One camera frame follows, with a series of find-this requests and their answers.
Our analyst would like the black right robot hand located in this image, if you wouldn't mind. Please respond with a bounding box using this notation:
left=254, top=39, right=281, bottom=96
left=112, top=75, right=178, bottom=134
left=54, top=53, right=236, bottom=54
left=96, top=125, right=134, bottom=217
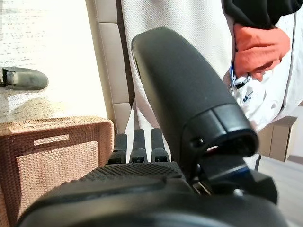
left=17, top=26, right=288, bottom=227

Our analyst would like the woven wicker laundry basket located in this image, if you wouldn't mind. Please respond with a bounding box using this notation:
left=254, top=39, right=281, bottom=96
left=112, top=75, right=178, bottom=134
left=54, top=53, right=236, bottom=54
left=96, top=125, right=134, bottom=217
left=0, top=115, right=115, bottom=227

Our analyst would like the orange garment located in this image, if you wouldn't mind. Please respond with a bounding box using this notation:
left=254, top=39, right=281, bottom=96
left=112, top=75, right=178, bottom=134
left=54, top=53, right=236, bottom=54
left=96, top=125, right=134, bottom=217
left=233, top=23, right=291, bottom=82

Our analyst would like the white garment with blue print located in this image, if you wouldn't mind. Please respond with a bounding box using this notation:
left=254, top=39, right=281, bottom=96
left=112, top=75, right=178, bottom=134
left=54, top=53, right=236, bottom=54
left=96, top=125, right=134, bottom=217
left=223, top=10, right=303, bottom=133

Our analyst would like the black garment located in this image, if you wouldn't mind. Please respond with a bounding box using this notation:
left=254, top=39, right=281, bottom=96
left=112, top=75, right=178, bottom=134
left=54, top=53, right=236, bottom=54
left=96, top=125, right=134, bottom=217
left=223, top=0, right=303, bottom=30

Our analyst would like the light brown wooden furniture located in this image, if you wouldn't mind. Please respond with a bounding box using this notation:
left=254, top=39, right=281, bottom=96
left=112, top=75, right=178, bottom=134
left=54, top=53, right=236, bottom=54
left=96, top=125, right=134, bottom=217
left=257, top=115, right=298, bottom=162

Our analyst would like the beige padded bed frame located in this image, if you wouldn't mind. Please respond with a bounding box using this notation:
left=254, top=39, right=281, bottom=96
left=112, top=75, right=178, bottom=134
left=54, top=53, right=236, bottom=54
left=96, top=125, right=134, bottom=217
left=85, top=0, right=136, bottom=134

